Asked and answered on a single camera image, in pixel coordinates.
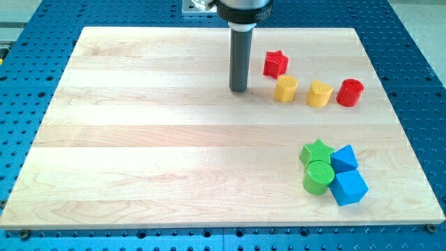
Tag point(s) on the light wooden board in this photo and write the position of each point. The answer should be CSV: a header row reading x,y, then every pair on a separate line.
x,y
143,132

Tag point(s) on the red cylinder block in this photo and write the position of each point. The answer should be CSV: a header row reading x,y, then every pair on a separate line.
x,y
350,92

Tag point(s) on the blue cube block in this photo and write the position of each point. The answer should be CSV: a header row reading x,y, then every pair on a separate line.
x,y
348,187

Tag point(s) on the yellow hexagon block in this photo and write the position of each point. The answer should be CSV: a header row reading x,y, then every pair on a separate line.
x,y
285,88

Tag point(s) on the silver metal mounting plate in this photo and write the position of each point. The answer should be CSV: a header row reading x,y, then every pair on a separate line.
x,y
196,7

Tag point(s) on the red star block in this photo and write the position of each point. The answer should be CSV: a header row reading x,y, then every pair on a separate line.
x,y
275,64

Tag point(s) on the yellow heart block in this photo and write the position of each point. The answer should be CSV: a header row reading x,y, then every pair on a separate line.
x,y
319,94

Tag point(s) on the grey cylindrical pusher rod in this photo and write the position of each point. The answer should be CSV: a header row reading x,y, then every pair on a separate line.
x,y
240,49

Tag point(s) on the green cylinder block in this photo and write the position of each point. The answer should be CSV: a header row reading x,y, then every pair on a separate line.
x,y
318,177

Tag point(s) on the green star block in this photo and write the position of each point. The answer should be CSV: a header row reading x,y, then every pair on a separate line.
x,y
316,151

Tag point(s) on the blue triangular prism block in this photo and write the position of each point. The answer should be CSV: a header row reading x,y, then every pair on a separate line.
x,y
344,160

